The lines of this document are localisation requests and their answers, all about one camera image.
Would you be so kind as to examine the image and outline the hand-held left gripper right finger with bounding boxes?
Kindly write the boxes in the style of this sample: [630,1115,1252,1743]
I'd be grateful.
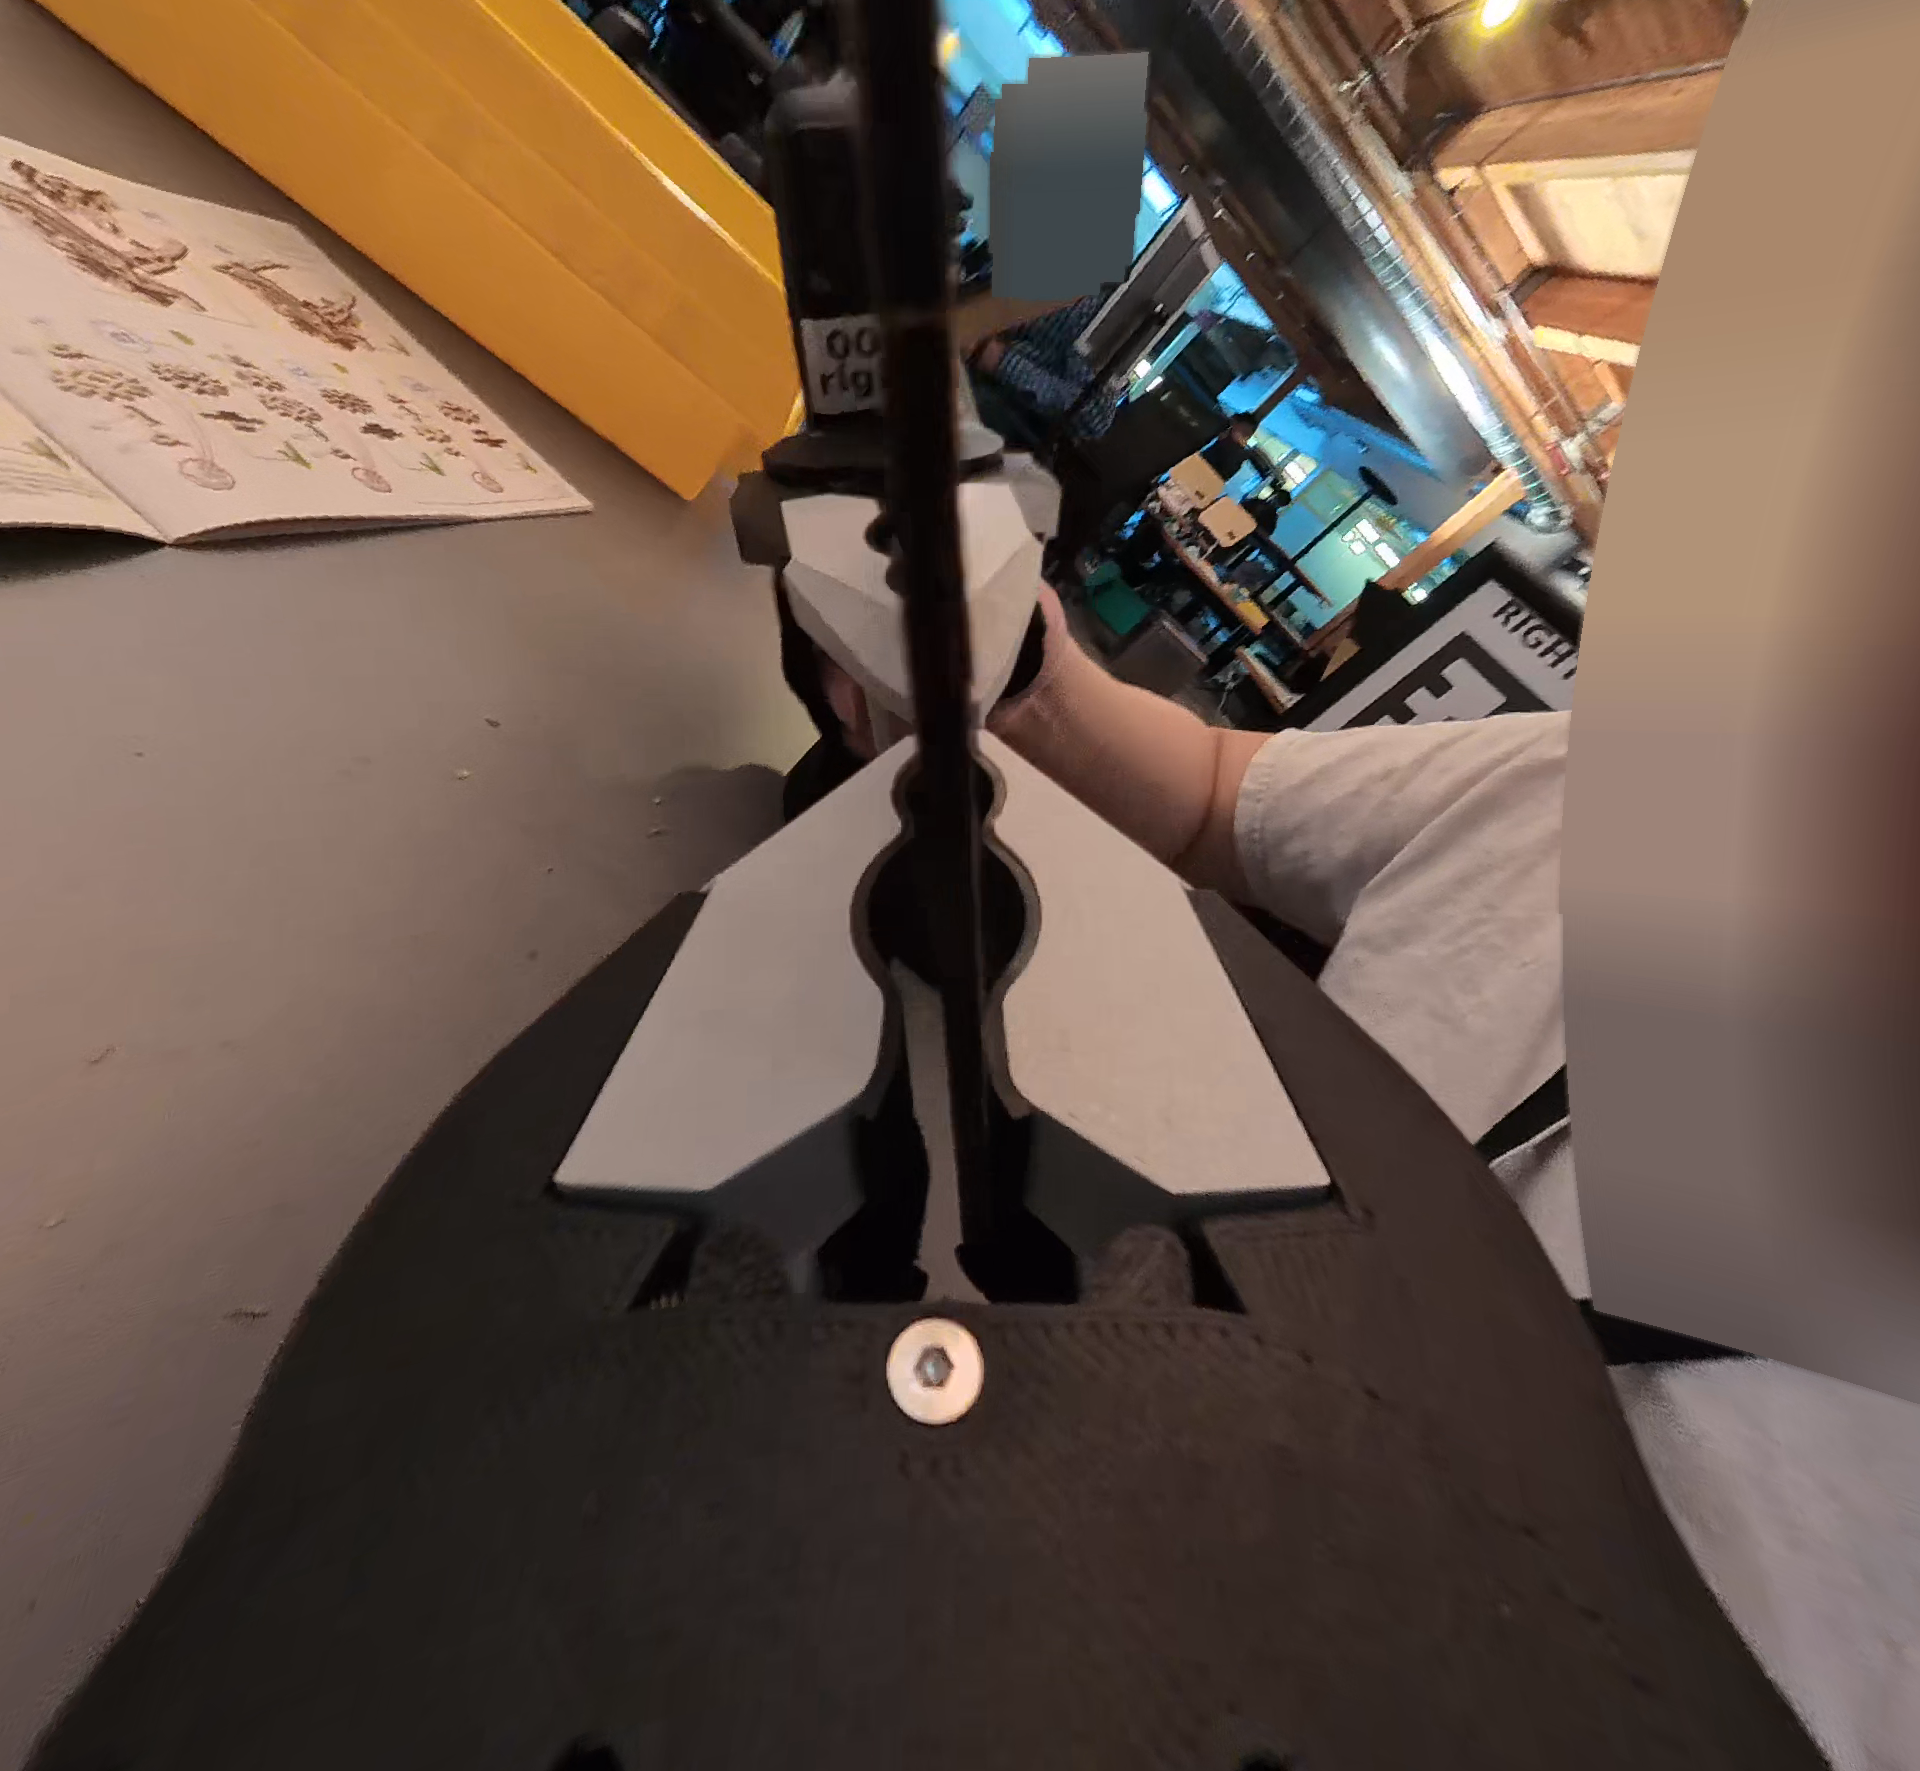
[974,734,1332,1261]

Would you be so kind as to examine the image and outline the illustrated instruction booklet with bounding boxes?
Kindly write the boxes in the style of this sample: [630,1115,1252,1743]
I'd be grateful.
[0,135,595,545]

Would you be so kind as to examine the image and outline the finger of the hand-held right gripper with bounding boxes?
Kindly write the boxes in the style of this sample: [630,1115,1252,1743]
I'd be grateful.
[955,478,1051,725]
[777,483,907,725]

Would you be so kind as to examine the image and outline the person's right forearm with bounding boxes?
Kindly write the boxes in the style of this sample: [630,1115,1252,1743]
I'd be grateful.
[1020,660,1277,889]

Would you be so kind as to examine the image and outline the black equipment row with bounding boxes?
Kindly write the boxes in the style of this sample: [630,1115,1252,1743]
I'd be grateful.
[576,0,850,158]

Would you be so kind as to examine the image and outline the person's right hand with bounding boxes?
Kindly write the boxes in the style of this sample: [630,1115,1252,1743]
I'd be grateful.
[982,591,1107,755]

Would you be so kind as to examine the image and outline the wide black strap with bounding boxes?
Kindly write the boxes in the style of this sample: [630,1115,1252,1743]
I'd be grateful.
[1478,1069,1570,1161]

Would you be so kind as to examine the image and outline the yellow plastic bin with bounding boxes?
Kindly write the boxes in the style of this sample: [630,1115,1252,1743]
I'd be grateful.
[0,0,803,500]

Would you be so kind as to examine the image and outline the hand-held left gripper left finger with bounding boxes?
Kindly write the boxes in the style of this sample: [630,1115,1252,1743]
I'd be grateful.
[551,734,938,1294]

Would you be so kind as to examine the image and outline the black and white printed sign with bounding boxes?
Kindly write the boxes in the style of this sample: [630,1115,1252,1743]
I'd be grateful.
[1297,557,1584,738]

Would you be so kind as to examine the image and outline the silver ventilation duct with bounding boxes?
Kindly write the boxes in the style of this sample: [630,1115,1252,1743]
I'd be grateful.
[1079,0,1599,534]

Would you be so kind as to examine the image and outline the laser-cut wooden parts sheet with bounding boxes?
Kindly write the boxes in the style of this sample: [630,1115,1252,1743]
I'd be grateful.
[839,0,1000,1292]

